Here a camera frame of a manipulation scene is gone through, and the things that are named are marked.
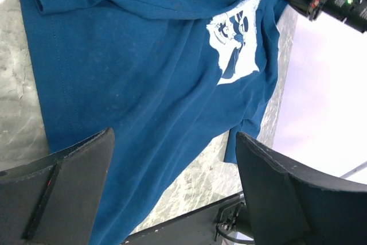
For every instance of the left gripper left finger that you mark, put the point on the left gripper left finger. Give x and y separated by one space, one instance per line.
54 200

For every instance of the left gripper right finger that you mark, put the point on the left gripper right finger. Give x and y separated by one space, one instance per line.
291 203

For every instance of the blue printed t-shirt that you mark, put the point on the blue printed t-shirt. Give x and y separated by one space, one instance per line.
166 75

